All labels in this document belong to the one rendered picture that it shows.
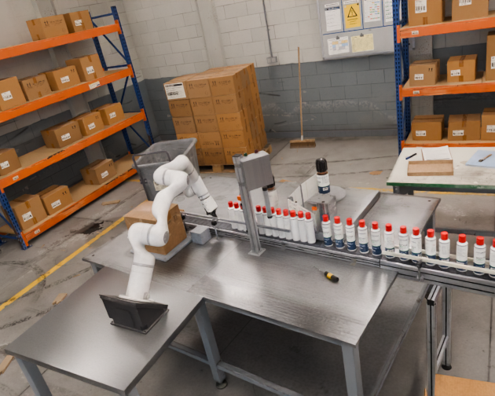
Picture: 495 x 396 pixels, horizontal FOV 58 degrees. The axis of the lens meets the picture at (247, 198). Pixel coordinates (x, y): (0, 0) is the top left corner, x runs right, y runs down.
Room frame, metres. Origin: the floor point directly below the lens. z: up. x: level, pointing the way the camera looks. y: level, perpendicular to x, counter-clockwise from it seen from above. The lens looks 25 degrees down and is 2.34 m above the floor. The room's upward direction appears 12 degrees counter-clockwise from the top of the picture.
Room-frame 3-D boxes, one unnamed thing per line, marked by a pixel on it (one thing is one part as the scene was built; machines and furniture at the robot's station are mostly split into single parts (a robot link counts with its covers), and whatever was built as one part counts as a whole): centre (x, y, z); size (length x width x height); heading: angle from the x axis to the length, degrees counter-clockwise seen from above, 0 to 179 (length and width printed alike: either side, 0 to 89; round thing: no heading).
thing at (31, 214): (6.24, 2.32, 1.26); 2.78 x 0.61 x 2.51; 148
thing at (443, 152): (3.48, -1.61, 0.81); 0.38 x 0.36 x 0.02; 58
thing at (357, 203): (2.86, -0.43, 0.86); 0.80 x 0.67 x 0.05; 50
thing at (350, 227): (2.19, -0.54, 0.98); 0.05 x 0.05 x 0.20
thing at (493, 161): (3.16, -1.93, 0.81); 0.32 x 0.24 x 0.01; 133
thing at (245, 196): (2.46, 0.01, 1.16); 0.04 x 0.04 x 0.67; 50
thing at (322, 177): (2.95, -0.57, 1.04); 0.09 x 0.09 x 0.29
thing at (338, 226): (2.24, -0.48, 0.98); 0.05 x 0.05 x 0.20
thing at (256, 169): (2.46, -0.08, 1.38); 0.17 x 0.10 x 0.19; 105
